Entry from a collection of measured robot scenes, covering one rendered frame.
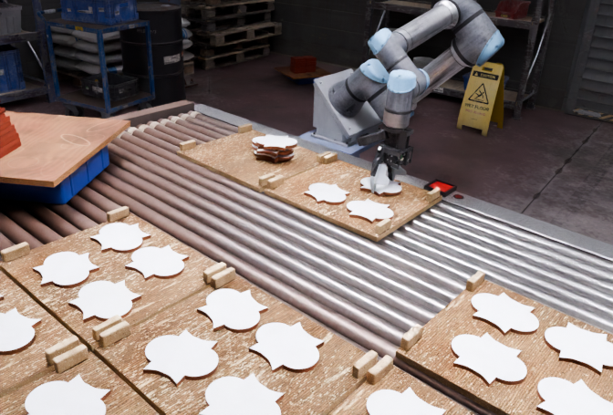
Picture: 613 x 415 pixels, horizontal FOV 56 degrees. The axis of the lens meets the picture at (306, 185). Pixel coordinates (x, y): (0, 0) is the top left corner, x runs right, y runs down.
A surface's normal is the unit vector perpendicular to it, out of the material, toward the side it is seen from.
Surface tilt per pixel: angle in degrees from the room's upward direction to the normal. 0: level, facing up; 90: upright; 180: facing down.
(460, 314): 0
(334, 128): 90
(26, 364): 0
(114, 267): 0
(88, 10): 92
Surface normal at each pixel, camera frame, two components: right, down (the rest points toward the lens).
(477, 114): -0.62, 0.11
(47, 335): 0.04, -0.91
